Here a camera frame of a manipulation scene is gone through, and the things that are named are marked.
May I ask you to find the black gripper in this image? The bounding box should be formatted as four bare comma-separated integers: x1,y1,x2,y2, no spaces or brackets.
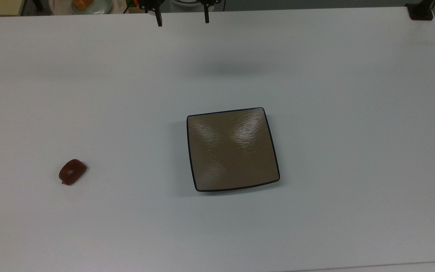
139,0,224,27

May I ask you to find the small round reddish-brown food item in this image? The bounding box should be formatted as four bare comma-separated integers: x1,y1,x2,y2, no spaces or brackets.
59,159,88,186

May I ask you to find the pale green round plate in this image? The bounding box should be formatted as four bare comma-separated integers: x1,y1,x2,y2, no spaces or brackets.
70,0,112,15

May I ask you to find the square brown ceramic plate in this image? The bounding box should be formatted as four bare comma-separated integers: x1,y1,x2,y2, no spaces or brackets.
186,107,281,192

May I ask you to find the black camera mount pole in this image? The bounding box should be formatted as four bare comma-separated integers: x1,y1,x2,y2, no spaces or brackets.
406,0,435,21

